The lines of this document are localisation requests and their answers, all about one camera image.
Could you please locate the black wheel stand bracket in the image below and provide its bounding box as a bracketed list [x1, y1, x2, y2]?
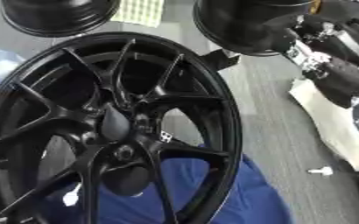
[199, 48, 244, 72]

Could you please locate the white flat board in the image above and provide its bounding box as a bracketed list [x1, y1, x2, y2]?
[286, 78, 359, 173]

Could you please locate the white gridded paper sheet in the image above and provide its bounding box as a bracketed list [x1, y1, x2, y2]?
[109, 0, 167, 29]

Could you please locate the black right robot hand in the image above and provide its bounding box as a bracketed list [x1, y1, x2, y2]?
[266, 12, 359, 57]

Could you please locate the blue cloth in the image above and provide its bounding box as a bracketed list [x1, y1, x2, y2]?
[31, 142, 295, 224]

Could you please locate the large black spoked wheel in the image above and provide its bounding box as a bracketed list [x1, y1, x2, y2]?
[0, 31, 244, 224]

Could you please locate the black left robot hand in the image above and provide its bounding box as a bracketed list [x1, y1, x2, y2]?
[98, 103, 152, 198]

